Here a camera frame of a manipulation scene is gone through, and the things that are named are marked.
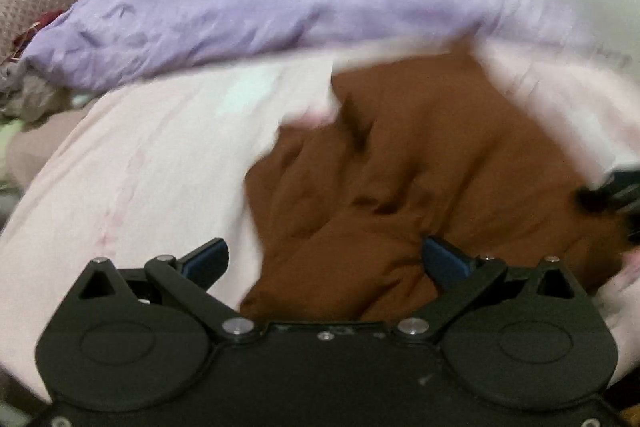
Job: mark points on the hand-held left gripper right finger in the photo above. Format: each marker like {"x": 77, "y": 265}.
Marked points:
{"x": 445, "y": 259}

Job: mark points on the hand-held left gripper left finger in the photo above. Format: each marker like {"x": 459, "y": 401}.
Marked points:
{"x": 209, "y": 258}

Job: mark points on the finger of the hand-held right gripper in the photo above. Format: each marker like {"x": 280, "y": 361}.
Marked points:
{"x": 607, "y": 197}

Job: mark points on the brown coat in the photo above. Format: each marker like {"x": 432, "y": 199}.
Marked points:
{"x": 400, "y": 177}

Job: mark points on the grey crumpled clothes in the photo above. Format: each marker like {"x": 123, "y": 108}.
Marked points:
{"x": 27, "y": 94}

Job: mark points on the pink bed sheet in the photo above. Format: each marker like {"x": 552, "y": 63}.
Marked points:
{"x": 140, "y": 167}

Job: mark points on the light green cloth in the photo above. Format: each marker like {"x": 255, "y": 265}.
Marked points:
{"x": 7, "y": 134}

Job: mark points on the purple quilt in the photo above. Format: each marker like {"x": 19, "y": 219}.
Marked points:
{"x": 260, "y": 22}

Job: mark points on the red cloth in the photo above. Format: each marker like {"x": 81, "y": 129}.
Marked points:
{"x": 35, "y": 29}

